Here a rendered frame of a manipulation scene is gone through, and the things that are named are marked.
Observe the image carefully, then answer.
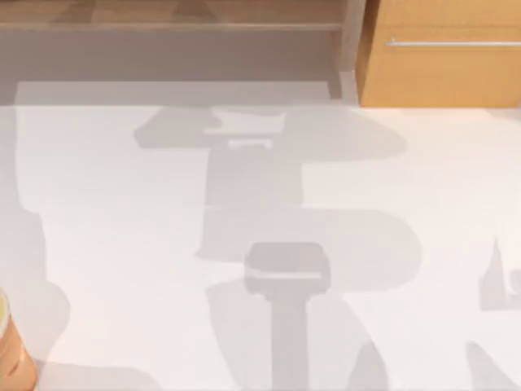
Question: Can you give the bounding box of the open wooden shelf unit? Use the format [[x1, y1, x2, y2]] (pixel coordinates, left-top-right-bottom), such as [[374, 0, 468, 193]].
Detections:
[[0, 0, 369, 108]]

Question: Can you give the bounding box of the light wooden cupboard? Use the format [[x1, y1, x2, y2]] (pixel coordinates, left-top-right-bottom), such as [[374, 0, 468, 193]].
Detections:
[[358, 0, 521, 109]]

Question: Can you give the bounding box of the orange cup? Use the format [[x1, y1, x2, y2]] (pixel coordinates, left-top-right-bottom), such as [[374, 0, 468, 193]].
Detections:
[[0, 287, 39, 391]]

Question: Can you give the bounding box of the long metal handle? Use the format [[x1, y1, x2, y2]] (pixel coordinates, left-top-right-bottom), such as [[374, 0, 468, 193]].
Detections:
[[385, 37, 521, 48]]

